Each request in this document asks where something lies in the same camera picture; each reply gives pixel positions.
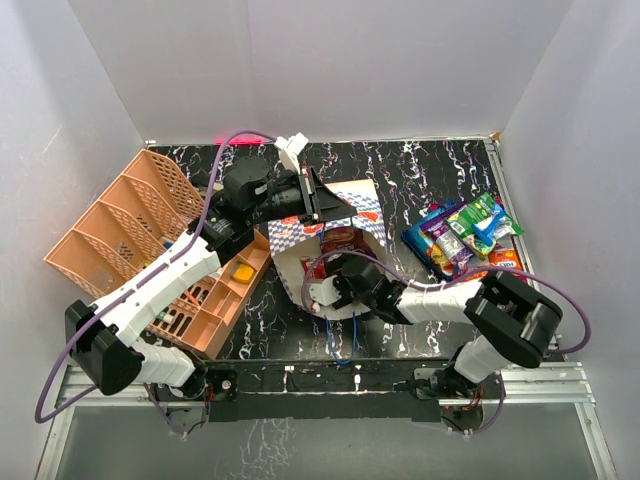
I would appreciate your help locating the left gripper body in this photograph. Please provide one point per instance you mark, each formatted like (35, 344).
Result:
(294, 199)

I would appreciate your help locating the blue checkered paper bag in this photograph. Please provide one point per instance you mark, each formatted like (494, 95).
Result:
(302, 254)

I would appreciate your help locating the blue Slendy candy bag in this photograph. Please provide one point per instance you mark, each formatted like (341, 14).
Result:
(425, 248)

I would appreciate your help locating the purple snack bag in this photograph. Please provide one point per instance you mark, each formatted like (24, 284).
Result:
(456, 252)

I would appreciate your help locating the green snack pack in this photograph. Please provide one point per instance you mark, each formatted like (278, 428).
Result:
(475, 211)

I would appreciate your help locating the blue snack bar wrapper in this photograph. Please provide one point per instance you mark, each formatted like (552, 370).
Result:
(484, 229)

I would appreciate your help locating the orange snack bag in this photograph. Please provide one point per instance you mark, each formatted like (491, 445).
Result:
(500, 256)

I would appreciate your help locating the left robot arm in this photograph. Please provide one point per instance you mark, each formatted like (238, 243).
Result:
(104, 337)

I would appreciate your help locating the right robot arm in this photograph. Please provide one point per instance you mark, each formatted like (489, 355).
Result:
(515, 322)

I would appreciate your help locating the red snack pack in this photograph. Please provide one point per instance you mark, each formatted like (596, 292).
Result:
(341, 238)

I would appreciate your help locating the yellow sponge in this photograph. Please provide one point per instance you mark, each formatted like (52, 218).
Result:
(242, 273)

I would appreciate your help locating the peach plastic desk organizer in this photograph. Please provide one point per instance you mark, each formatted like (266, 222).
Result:
(131, 224)

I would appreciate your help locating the orange pen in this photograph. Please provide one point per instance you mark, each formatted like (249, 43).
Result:
(192, 298)

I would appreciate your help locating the glue stick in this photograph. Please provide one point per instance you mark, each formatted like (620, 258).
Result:
(164, 317)

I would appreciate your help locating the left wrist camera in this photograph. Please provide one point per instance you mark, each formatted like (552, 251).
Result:
(289, 149)

